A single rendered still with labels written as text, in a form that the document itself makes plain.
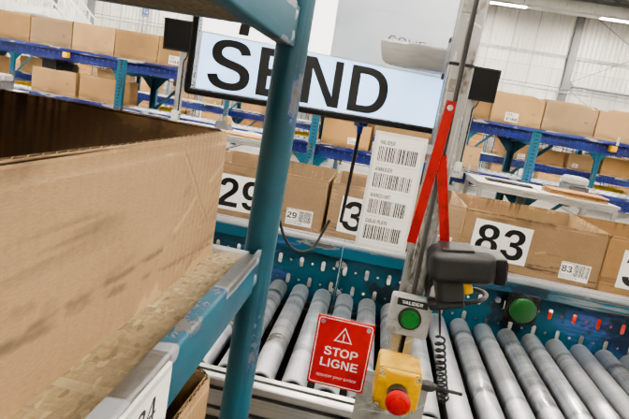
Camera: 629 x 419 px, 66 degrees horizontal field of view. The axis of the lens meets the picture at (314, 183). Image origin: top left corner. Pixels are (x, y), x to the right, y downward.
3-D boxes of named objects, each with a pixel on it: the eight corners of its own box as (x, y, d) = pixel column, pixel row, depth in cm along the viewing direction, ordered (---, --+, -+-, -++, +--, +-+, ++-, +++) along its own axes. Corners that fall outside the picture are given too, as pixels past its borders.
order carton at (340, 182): (322, 237, 145) (332, 181, 142) (332, 216, 174) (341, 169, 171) (455, 264, 141) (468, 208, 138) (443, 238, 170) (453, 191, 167)
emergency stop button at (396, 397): (382, 415, 75) (387, 392, 74) (382, 398, 79) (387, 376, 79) (408, 421, 75) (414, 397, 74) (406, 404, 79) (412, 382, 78)
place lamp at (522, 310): (507, 321, 133) (513, 296, 132) (505, 319, 135) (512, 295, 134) (533, 326, 133) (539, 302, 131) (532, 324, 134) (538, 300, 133)
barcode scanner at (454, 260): (504, 320, 75) (511, 254, 73) (426, 313, 76) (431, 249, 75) (495, 304, 81) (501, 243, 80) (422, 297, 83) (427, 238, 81)
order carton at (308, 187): (195, 210, 150) (202, 156, 147) (226, 195, 179) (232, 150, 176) (320, 237, 145) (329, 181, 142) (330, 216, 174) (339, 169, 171)
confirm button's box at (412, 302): (385, 333, 81) (393, 296, 80) (385, 325, 84) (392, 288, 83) (426, 342, 80) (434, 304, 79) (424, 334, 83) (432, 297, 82)
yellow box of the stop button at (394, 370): (371, 413, 78) (379, 372, 76) (372, 383, 86) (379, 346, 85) (462, 435, 76) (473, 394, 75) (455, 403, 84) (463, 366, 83)
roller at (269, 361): (269, 401, 93) (243, 397, 93) (309, 298, 144) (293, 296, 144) (270, 377, 92) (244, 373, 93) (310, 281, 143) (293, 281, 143)
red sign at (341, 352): (306, 381, 86) (318, 313, 84) (307, 378, 87) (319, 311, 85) (396, 402, 85) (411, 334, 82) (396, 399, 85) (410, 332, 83)
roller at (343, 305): (343, 407, 91) (321, 420, 92) (357, 300, 142) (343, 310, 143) (326, 386, 91) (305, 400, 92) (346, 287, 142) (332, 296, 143)
